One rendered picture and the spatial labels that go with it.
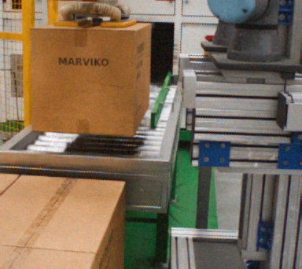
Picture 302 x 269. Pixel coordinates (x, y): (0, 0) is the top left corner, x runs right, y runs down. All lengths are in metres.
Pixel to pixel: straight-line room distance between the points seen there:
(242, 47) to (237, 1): 0.19
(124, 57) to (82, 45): 0.16
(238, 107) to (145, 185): 0.68
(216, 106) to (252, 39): 0.21
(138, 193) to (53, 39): 0.66
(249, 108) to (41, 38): 0.90
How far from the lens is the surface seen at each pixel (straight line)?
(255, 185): 1.88
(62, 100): 2.12
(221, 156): 1.62
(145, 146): 2.49
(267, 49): 1.54
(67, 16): 2.22
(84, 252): 1.49
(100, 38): 2.06
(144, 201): 2.13
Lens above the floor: 1.20
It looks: 14 degrees down
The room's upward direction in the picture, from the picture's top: 1 degrees clockwise
